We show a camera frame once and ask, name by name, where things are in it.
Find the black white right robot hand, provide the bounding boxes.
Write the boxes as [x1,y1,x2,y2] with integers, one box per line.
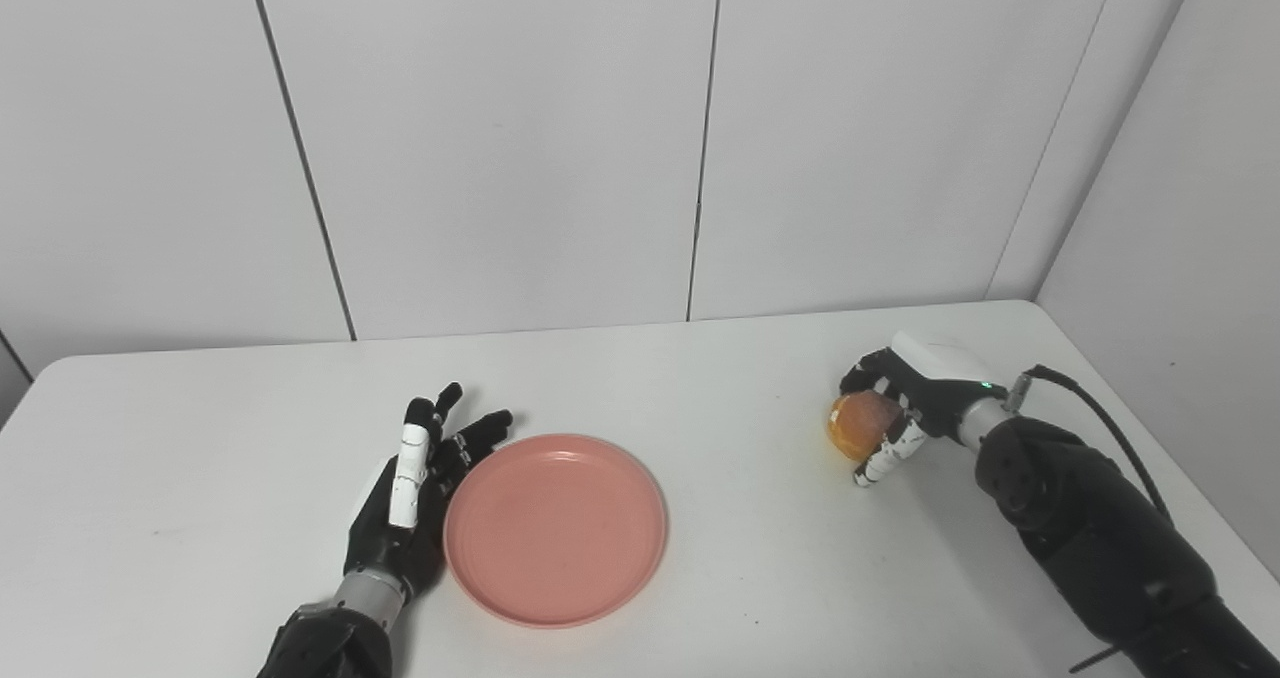
[838,331,1009,489]

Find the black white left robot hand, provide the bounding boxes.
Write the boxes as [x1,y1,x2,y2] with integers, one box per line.
[343,382,515,599]

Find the orange cream puff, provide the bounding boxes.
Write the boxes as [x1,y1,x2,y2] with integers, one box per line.
[826,392,903,462]

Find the pink round plate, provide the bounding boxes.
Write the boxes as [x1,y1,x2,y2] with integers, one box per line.
[443,434,669,629]

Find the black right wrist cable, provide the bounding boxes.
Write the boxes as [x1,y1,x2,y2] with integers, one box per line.
[1005,364,1173,525]

